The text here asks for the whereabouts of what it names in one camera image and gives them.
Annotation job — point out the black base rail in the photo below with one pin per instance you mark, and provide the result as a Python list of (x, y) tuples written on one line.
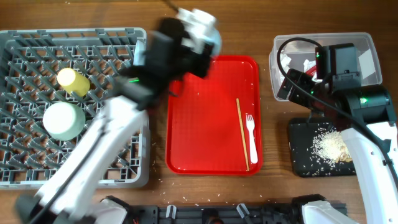
[(269, 213)]

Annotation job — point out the grey dishwasher rack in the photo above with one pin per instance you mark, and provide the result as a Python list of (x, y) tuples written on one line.
[(30, 63)]

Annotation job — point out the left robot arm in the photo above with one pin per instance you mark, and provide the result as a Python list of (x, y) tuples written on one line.
[(66, 197)]

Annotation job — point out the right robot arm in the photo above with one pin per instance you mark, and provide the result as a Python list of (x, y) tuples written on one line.
[(365, 116)]

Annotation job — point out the rice and nut scraps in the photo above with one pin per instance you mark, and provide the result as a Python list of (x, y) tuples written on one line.
[(330, 147)]

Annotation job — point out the red snack wrapper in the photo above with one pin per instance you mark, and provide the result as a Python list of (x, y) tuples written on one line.
[(311, 72)]

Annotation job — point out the white tissue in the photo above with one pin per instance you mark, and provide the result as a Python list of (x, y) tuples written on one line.
[(285, 61), (309, 65)]

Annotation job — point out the clear plastic bin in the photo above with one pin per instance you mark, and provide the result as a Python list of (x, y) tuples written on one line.
[(298, 51)]

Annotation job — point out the black tray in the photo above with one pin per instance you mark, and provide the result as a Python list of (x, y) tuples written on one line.
[(301, 132)]

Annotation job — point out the wooden chopstick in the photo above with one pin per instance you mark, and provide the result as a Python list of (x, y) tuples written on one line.
[(242, 133)]

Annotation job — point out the yellow plastic cup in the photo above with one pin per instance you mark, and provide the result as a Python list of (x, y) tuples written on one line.
[(70, 80)]

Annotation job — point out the light green food bowl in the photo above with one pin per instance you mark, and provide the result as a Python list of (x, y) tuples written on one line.
[(64, 121)]

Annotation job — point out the white round plate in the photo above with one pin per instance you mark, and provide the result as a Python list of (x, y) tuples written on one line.
[(138, 58)]

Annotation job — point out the red plastic tray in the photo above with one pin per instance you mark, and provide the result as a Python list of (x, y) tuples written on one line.
[(203, 133)]

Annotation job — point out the white plastic fork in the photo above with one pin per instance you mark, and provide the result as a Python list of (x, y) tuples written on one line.
[(250, 124)]

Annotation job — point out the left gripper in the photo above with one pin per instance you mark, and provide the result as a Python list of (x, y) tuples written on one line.
[(203, 70)]

